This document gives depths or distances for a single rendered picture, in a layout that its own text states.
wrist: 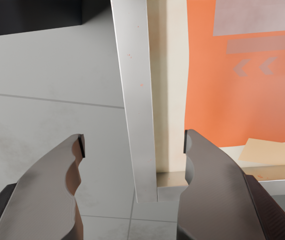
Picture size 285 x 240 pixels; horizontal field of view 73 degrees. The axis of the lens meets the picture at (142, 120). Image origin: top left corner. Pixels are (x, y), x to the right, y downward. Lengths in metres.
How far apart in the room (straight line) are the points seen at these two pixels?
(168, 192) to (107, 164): 1.31
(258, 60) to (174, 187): 0.23
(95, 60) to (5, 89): 0.64
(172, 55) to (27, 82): 1.28
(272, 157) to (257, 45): 0.21
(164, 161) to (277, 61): 0.23
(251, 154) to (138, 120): 0.22
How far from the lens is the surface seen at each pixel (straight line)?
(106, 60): 1.27
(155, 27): 0.27
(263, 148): 0.40
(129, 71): 0.24
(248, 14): 0.30
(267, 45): 0.32
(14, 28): 0.66
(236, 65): 0.31
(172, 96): 0.29
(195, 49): 0.28
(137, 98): 0.25
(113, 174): 1.71
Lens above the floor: 1.23
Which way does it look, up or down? 62 degrees down
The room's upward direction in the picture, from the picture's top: 179 degrees clockwise
